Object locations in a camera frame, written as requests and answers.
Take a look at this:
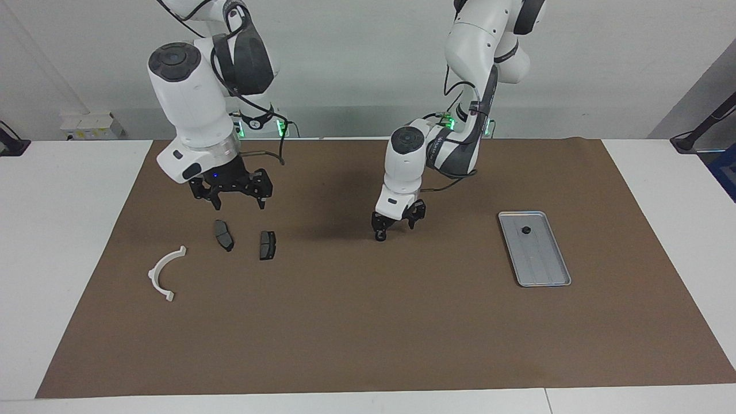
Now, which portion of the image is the silver metal tray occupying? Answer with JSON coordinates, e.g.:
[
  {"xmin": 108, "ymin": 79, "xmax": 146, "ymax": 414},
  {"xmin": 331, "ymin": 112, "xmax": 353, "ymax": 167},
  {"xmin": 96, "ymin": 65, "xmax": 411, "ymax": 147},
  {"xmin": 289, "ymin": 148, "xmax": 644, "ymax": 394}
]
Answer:
[{"xmin": 498, "ymin": 211, "xmax": 572, "ymax": 288}]

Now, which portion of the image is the tapered dark brake pad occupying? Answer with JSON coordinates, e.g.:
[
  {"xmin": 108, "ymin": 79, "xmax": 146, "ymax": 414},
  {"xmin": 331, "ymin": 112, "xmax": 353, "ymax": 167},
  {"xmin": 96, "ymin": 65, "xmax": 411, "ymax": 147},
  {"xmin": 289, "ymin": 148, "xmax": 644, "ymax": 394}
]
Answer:
[{"xmin": 214, "ymin": 220, "xmax": 235, "ymax": 252}]

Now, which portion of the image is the brown table mat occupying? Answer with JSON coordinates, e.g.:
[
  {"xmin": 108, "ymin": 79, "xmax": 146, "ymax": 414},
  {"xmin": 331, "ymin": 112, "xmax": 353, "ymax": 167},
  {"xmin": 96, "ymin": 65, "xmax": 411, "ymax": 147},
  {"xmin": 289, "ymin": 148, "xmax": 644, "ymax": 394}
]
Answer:
[{"xmin": 36, "ymin": 137, "xmax": 736, "ymax": 398}]

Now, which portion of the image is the white power strip box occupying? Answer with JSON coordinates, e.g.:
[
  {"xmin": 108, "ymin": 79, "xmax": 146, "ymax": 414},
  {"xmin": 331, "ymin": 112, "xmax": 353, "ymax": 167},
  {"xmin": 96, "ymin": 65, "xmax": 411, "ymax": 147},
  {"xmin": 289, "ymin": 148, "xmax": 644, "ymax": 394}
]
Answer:
[{"xmin": 60, "ymin": 112, "xmax": 125, "ymax": 141}]

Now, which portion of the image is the black stand with clamp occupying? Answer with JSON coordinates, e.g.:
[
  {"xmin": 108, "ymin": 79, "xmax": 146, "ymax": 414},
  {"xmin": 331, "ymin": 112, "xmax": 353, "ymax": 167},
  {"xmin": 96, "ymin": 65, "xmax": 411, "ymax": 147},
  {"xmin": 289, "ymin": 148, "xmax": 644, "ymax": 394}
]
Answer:
[{"xmin": 0, "ymin": 120, "xmax": 31, "ymax": 157}]

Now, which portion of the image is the black stand with pole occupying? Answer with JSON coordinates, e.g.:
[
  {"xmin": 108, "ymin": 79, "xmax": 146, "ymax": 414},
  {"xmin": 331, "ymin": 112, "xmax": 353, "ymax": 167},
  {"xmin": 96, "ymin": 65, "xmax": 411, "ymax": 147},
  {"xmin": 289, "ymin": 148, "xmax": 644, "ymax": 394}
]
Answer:
[{"xmin": 670, "ymin": 91, "xmax": 736, "ymax": 154}]

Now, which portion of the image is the blue crate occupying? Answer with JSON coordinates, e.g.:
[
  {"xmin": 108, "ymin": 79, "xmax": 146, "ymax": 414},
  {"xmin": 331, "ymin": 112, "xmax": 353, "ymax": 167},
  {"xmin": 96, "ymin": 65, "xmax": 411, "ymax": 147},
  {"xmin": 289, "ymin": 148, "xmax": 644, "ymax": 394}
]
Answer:
[{"xmin": 706, "ymin": 143, "xmax": 736, "ymax": 203}]

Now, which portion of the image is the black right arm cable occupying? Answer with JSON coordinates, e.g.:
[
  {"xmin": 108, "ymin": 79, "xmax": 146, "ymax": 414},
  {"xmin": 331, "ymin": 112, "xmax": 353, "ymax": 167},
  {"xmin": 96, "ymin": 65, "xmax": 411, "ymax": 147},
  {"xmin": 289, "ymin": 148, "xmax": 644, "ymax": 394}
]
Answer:
[{"xmin": 155, "ymin": 0, "xmax": 288, "ymax": 167}]

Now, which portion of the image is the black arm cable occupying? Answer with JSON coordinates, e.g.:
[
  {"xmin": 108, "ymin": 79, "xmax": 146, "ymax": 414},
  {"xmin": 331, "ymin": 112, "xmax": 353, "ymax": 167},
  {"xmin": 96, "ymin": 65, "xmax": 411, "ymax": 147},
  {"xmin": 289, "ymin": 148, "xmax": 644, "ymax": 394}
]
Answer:
[
  {"xmin": 155, "ymin": 0, "xmax": 288, "ymax": 167},
  {"xmin": 420, "ymin": 63, "xmax": 495, "ymax": 194}
]

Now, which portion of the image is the white curved plastic bracket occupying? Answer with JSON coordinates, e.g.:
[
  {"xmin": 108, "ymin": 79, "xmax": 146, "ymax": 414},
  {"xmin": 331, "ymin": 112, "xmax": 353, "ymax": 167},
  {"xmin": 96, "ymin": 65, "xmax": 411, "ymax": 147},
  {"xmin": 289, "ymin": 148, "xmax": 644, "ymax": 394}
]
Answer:
[{"xmin": 148, "ymin": 246, "xmax": 188, "ymax": 303}]

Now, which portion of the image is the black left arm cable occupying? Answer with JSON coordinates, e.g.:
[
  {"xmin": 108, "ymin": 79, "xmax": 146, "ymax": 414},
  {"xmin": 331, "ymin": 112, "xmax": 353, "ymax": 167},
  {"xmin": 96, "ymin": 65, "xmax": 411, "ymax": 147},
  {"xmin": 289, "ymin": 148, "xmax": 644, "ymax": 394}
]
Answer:
[{"xmin": 420, "ymin": 63, "xmax": 495, "ymax": 194}]

